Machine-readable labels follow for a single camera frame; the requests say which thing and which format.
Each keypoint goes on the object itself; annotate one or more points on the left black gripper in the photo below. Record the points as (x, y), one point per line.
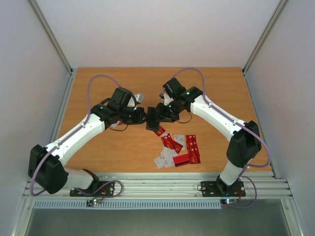
(139, 119)

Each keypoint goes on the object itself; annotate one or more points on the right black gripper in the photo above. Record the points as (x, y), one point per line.
(162, 111)

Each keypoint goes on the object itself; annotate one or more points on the black leather card holder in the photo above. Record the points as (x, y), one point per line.
(152, 122)

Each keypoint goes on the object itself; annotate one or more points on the red card magnetic stripe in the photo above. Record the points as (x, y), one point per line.
(181, 160)

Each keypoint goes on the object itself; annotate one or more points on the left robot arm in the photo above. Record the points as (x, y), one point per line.
(47, 164)

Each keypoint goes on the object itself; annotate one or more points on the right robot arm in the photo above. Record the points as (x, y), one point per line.
(243, 137)

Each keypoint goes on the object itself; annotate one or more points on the red VIP card centre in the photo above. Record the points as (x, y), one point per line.
(160, 131)

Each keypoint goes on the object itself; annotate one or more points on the white card upper pile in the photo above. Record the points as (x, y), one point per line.
(180, 139)

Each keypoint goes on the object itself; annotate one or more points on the red card centre pile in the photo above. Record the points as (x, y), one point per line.
(168, 142)

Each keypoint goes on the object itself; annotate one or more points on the white card lower middle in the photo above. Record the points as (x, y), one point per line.
(167, 156)

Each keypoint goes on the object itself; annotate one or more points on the red card column upper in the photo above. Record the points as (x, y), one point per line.
(192, 146)

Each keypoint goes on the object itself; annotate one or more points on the red VIP card column lower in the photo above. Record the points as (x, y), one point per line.
(194, 159)

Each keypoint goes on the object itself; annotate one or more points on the left controller board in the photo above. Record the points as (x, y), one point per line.
(94, 202)

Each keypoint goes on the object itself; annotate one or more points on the controller board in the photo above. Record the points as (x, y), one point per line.
(229, 201)
(94, 202)

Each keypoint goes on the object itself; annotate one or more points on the right controller board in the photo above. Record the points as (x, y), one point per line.
(229, 201)

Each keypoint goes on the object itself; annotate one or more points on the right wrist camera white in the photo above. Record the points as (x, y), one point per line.
(166, 99)

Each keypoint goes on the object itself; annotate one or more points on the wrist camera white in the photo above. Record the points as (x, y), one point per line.
(139, 98)
(166, 99)

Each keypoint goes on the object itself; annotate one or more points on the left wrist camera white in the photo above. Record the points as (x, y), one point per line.
(139, 98)

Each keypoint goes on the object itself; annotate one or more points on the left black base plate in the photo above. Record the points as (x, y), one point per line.
(103, 188)

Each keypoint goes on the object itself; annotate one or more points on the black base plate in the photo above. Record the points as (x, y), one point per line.
(209, 189)
(103, 188)

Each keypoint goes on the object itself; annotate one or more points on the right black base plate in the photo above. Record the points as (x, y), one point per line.
(209, 189)

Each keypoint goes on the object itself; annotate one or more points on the grey slotted cable duct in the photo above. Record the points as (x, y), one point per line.
(116, 204)

